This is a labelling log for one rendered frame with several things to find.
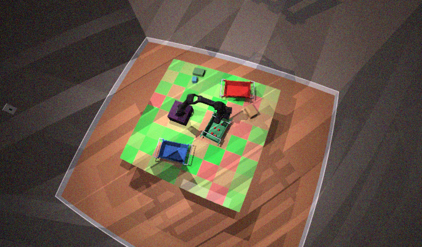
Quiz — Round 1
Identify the green plastic tray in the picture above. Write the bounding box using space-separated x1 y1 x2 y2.
200 111 233 146

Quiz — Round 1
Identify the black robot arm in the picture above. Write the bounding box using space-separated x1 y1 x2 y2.
176 94 232 119

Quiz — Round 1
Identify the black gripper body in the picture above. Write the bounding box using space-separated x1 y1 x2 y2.
213 112 224 124

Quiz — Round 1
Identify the tan rectangular block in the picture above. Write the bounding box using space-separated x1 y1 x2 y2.
244 104 258 119

